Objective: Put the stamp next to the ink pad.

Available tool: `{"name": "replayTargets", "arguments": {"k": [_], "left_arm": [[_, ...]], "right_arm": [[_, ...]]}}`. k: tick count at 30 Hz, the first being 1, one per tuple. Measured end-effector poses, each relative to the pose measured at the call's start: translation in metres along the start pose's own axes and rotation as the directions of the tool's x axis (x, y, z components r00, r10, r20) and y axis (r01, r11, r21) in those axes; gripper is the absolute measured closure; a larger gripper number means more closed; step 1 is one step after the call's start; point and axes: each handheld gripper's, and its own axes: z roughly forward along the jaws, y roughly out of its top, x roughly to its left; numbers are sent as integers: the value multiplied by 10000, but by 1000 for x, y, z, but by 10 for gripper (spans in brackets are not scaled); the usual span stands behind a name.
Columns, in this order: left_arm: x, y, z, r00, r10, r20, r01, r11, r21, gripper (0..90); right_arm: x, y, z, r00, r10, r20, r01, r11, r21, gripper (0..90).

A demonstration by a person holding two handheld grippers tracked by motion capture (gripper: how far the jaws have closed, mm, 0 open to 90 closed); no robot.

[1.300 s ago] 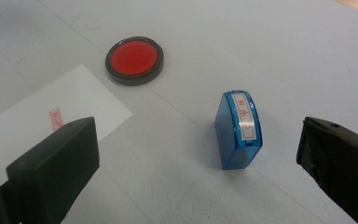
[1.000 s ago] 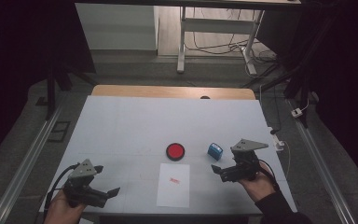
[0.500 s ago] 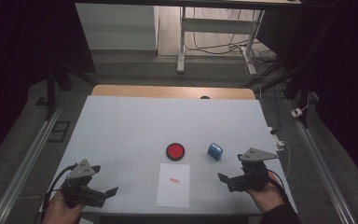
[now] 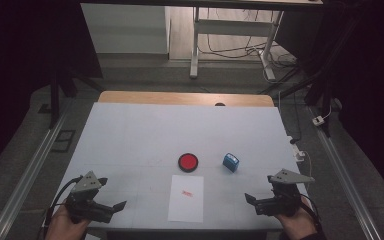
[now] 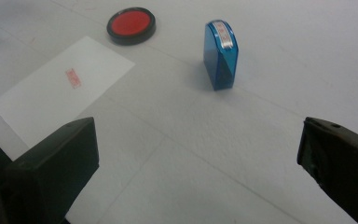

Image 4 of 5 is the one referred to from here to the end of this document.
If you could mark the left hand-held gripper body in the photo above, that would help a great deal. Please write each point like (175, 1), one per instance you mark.
(86, 208)

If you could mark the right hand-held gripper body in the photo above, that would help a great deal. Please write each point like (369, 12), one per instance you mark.
(285, 200)

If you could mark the blue stamp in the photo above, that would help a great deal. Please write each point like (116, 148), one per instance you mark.
(230, 162)

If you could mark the white paper sheet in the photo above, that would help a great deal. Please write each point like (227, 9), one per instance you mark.
(186, 200)

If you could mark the round red ink pad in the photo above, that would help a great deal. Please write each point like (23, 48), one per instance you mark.
(188, 162)

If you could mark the person's right hand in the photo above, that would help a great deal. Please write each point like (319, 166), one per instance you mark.
(295, 223)

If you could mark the person's left hand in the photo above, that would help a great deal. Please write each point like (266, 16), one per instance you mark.
(65, 228)

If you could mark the white power strip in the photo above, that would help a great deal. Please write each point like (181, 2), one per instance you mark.
(297, 150)

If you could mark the white table cover board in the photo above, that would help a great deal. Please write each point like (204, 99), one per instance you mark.
(140, 133)

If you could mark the white power adapter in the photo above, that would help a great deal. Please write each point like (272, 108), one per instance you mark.
(318, 120)

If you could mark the black metal stand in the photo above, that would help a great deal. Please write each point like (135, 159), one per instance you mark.
(325, 110)
(55, 100)

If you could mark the white cabinet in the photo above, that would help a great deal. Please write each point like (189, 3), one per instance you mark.
(126, 30)

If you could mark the white-legged desk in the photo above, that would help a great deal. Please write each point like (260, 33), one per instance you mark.
(230, 27)

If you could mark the aluminium floor rail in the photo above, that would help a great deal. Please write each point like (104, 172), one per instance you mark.
(30, 173)
(343, 180)

